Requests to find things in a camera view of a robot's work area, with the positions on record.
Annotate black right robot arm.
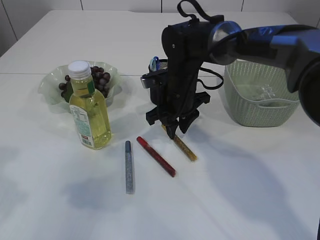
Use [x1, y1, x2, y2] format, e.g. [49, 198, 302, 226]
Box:
[141, 21, 320, 139]

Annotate blue safety scissors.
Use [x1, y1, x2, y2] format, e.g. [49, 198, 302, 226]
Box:
[149, 56, 161, 72]

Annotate blue glitter glue pen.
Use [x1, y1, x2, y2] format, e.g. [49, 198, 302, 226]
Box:
[125, 140, 135, 195]

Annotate gold glitter glue pen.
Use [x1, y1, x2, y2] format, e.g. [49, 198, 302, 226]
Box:
[173, 135, 198, 162]

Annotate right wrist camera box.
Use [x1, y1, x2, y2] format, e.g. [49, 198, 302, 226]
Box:
[140, 69, 168, 89]

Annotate yellow liquid plastic bottle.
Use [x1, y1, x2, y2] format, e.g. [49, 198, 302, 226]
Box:
[68, 60, 112, 150]

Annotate purple grape bunch with leaves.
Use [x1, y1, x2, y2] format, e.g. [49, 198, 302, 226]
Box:
[58, 65, 111, 103]

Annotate red glitter glue pen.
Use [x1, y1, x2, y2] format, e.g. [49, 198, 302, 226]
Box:
[136, 136, 176, 178]

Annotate black mesh pen holder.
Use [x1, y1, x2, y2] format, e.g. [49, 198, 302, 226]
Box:
[148, 58, 168, 105]

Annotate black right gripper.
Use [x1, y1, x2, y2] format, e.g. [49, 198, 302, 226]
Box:
[146, 91, 211, 140]

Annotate pale green wavy plate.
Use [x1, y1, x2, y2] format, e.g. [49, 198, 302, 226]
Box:
[38, 61, 123, 114]

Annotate clear plastic sheet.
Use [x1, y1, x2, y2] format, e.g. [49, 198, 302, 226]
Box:
[257, 84, 276, 101]

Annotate green woven plastic basket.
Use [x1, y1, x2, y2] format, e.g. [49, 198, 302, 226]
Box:
[224, 60, 300, 128]

